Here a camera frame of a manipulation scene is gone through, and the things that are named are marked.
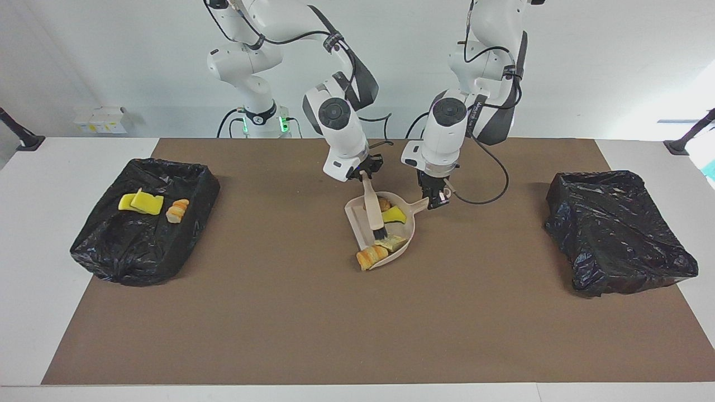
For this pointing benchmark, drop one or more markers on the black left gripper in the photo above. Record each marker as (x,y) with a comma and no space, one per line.
(434,181)

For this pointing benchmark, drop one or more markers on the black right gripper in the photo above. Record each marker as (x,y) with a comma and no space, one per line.
(367,166)

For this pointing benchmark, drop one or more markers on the brown croquette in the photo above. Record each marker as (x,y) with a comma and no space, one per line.
(384,204)

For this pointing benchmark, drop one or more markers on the beige brush with black bristles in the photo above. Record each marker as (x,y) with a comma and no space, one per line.
(373,209)

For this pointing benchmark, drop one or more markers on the beige plastic dustpan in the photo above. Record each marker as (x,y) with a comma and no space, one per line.
(357,220)

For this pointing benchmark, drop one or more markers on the pale sponge chunk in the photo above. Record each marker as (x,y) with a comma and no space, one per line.
(394,243)

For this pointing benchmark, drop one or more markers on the beige bread chunk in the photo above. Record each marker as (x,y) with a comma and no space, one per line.
(371,257)

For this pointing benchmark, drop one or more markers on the bread piece with orange crust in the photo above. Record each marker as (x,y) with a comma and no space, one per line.
(177,212)

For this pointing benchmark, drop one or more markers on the yellow green sponge piece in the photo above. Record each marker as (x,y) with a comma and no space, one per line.
(125,202)
(148,204)

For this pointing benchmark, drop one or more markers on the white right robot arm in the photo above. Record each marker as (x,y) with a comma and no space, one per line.
(341,128)

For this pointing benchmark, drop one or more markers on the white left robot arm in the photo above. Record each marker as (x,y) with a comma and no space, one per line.
(447,134)

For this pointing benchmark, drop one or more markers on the bin with black trash bag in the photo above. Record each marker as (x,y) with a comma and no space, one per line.
(139,251)
(614,240)

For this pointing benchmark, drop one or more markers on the brown table mat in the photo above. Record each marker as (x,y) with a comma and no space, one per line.
(503,335)

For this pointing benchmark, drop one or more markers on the teal plastic object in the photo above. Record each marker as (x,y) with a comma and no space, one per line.
(710,170)

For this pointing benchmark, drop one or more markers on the white wall socket boxes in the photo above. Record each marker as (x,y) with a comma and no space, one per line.
(100,120)

